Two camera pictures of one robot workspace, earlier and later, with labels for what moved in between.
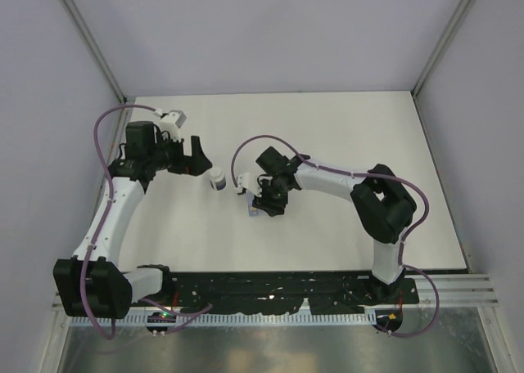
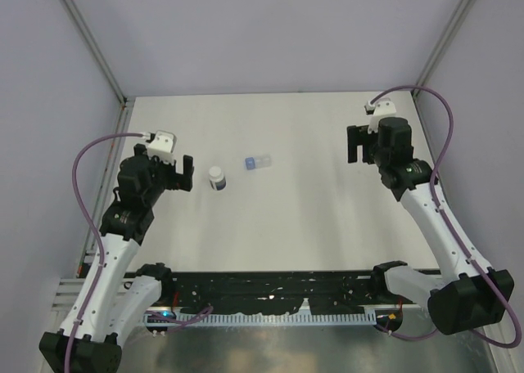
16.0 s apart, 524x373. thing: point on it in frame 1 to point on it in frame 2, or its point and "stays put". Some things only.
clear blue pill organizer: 252,211 to 250,163
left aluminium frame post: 116,87 stays put
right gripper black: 272,207 to 359,135
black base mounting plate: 327,293 stays put
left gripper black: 193,164 to 178,181
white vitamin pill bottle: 217,179 stays put
